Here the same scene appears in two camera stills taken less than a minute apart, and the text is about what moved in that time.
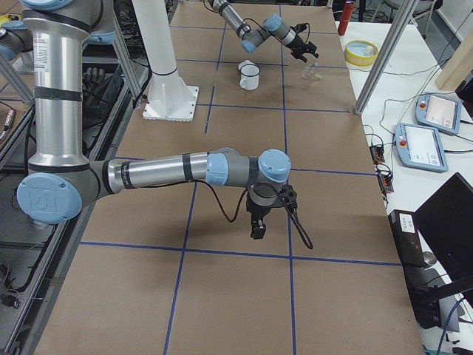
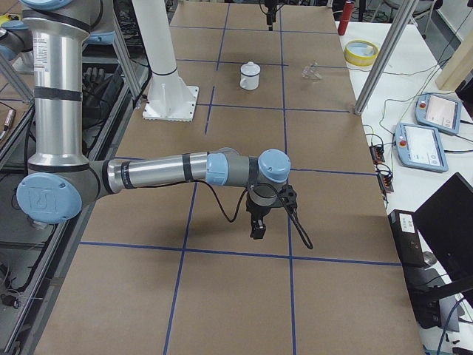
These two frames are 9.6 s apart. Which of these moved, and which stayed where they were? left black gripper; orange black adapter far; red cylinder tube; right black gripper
Moved: left black gripper
Stayed: orange black adapter far; right black gripper; red cylinder tube
